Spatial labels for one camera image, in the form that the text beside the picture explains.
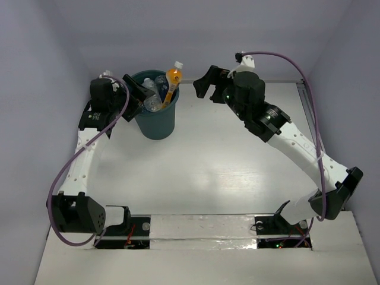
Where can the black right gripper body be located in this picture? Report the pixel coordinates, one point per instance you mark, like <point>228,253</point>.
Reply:
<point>228,95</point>

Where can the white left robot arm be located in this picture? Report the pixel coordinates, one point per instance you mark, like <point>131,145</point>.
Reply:
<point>72,209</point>

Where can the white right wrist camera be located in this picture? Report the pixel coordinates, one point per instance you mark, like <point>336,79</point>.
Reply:
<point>246,63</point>

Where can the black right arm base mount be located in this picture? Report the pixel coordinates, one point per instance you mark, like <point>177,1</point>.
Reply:
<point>280,234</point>

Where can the blue label water bottle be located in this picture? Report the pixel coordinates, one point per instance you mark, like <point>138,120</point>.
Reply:
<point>162,86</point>

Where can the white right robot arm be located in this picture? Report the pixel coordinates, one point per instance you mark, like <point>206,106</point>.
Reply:
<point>335,183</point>

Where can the clear bottle blue-white cap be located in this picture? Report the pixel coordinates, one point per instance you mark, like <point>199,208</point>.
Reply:
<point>150,84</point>

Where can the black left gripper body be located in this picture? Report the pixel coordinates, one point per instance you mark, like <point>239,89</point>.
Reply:
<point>130,97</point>

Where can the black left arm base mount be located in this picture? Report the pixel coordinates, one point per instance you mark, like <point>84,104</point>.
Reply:
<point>124,230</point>

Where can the upright-lying clear ribbed bottle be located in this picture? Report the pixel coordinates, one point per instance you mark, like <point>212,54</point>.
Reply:
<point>153,103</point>

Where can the dark green plastic bin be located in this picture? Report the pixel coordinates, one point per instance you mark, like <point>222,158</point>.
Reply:
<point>158,125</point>

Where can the orange label drink bottle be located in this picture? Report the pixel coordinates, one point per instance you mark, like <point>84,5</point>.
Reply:
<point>174,78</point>

